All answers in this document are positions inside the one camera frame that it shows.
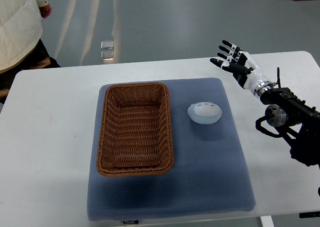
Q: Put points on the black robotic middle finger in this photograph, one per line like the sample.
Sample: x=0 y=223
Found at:
x=230 y=54

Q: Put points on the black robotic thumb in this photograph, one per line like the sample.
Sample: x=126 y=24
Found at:
x=230 y=67

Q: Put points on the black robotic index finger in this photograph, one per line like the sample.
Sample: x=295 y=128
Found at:
x=230 y=58

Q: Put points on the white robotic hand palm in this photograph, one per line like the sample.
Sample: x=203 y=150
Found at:
x=255 y=81

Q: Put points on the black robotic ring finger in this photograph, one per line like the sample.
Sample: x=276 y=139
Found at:
x=231 y=48

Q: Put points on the light blue plush toy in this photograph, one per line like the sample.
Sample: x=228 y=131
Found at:
x=204 y=113

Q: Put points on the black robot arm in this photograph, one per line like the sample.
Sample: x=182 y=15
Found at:
x=286 y=116

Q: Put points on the brown wicker basket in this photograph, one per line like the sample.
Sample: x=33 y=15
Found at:
x=135 y=137

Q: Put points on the person's hand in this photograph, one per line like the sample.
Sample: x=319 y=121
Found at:
x=45 y=11

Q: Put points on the blue foam cushion mat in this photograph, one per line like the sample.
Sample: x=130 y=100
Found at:
x=209 y=174

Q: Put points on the metal floor socket plate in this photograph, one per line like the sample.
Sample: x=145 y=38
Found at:
x=107 y=50

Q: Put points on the white table leg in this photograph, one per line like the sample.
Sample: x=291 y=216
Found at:
x=266 y=221

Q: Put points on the person in white jacket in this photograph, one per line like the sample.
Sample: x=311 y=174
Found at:
x=21 y=47

